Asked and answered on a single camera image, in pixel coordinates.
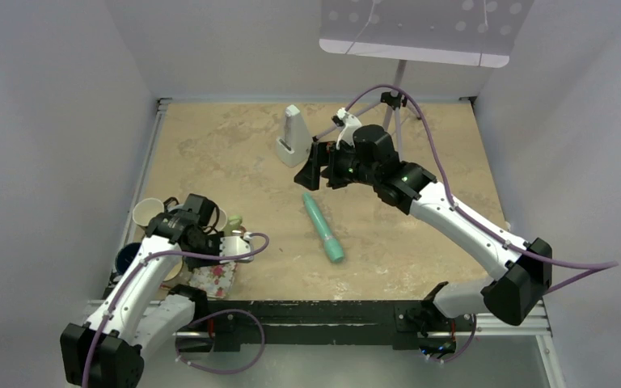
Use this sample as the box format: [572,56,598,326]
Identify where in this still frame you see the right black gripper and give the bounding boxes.
[294,139,379,191]

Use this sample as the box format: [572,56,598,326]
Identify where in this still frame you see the cream mug black handle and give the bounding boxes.
[163,261,184,284]

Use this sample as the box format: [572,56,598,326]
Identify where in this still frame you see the green mug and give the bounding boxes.
[215,209,243,237]

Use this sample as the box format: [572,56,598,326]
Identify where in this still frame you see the dark blue mug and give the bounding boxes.
[114,242,142,275]

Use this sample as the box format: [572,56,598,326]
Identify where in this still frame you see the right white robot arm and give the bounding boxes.
[294,124,552,329]

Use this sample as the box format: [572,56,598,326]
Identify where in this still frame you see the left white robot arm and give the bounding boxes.
[60,194,222,387]

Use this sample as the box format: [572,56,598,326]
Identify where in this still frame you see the white metronome-shaped object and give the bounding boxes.
[275,104,313,167]

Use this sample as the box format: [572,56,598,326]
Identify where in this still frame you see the floral tray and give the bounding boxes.
[160,261,238,299]

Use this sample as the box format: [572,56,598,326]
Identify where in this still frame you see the teal cylindrical bottle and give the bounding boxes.
[302,192,344,263]

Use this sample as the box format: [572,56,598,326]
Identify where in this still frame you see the purple tripod stand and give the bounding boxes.
[312,60,422,156]

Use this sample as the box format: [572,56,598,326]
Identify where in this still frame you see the perforated white panel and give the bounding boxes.
[319,0,534,69]

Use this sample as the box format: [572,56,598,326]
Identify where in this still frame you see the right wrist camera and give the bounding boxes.
[332,108,363,150]

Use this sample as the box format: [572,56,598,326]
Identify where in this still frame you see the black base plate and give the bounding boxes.
[184,300,473,354]

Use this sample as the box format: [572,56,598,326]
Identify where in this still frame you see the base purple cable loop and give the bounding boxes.
[174,308,266,375]

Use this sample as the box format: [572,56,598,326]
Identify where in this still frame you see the aluminium frame rail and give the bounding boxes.
[66,98,566,388]

